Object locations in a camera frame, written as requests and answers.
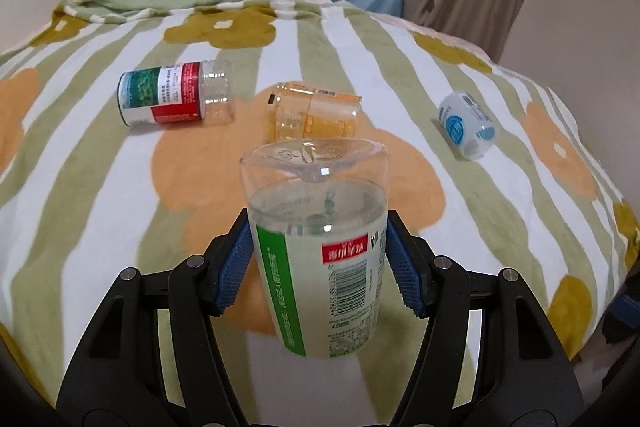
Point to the white cup blue label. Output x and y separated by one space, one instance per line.
467 126

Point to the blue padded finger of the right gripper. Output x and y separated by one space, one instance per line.
626 310

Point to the clear cup green white label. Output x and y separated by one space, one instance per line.
318 217

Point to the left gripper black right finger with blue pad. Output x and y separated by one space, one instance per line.
523 376

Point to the clear cup orange label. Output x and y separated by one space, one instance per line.
297 111

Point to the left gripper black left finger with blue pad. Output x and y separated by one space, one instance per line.
149 356

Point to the white cushion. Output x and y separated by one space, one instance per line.
21 20

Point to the clear cup red green label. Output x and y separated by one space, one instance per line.
186 92

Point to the striped floral fleece blanket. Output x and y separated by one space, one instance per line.
83 196

